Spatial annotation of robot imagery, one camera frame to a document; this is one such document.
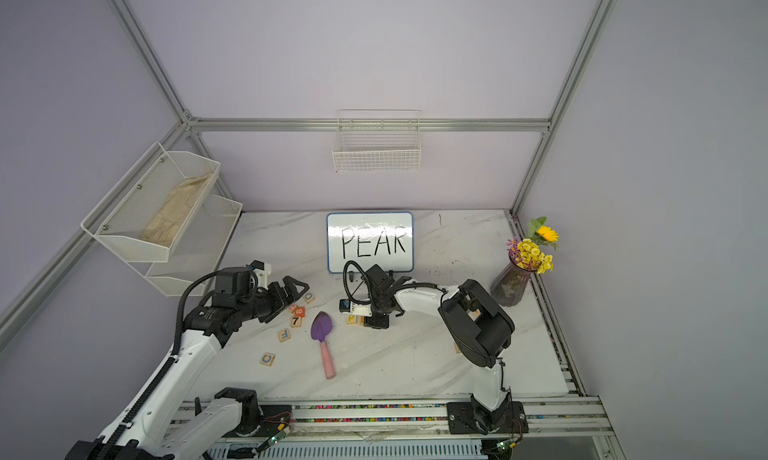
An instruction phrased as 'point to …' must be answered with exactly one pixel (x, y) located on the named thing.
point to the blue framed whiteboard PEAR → (384, 239)
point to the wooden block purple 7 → (296, 322)
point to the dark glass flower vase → (510, 285)
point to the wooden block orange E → (362, 320)
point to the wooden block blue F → (284, 335)
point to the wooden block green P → (351, 319)
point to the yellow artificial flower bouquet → (527, 253)
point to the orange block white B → (300, 312)
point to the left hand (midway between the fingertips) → (298, 298)
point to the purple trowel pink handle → (321, 327)
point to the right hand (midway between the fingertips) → (363, 317)
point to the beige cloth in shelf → (163, 226)
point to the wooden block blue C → (267, 359)
